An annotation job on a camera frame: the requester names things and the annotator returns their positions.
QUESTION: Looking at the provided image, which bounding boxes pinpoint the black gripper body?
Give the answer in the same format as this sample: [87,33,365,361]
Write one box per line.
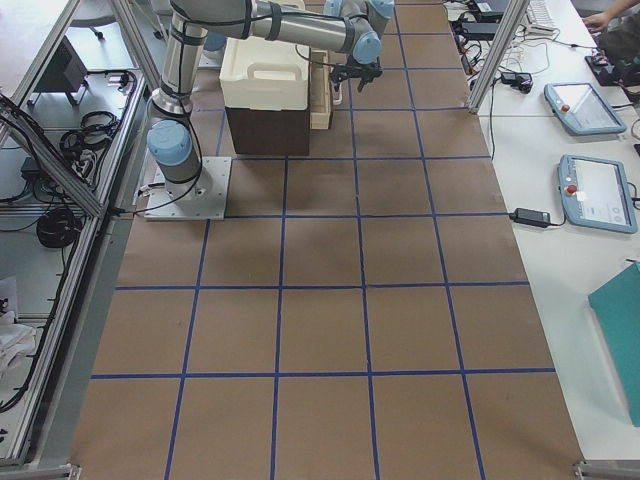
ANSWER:
[330,55,383,84]

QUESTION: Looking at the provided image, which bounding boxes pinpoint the white drawer handle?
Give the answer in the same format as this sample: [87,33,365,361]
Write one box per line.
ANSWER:
[332,83,343,106]

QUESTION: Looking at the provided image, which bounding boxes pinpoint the light wooden drawer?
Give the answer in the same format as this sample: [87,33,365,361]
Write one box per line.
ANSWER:
[309,49,333,130]

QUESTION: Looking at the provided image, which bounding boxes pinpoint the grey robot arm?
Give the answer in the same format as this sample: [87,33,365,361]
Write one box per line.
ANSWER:
[146,1,395,204]

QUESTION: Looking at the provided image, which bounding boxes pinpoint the dark wooden drawer cabinet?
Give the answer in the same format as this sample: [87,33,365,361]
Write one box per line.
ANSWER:
[225,107,310,156]

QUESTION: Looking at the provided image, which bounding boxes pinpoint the person hand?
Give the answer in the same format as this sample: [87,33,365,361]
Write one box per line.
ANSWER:
[583,12,611,32]

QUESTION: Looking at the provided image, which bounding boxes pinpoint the cream plastic tray box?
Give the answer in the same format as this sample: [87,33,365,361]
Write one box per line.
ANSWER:
[220,37,310,111]

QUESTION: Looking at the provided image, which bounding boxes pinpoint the upper teach pendant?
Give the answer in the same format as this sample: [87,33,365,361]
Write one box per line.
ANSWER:
[543,83,627,136]

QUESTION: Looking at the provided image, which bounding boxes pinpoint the teach pendant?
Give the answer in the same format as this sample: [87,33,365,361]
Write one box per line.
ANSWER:
[543,83,627,136]
[557,154,638,234]

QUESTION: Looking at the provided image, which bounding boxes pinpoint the black power adapter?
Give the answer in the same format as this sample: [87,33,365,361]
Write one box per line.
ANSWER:
[509,208,551,228]

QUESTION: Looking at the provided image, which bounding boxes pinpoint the brown paper table mat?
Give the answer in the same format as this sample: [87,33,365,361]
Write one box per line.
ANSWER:
[71,1,581,479]

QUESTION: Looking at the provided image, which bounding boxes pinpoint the lower teach pendant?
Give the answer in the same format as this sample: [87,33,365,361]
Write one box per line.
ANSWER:
[557,154,638,234]

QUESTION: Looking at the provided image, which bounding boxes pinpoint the teal box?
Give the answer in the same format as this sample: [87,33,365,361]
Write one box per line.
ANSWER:
[588,262,639,427]

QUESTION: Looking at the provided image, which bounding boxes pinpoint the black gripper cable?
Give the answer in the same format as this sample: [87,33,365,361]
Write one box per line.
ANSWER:
[294,42,346,69]

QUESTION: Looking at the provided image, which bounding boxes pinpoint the aluminium frame post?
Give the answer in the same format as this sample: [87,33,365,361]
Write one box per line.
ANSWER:
[467,0,529,114]

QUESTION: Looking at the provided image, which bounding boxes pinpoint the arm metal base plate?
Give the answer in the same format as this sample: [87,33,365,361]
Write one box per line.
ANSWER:
[142,156,232,221]

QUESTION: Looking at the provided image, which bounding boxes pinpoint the coiled black cables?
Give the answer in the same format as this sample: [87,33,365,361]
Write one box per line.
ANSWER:
[59,110,121,161]

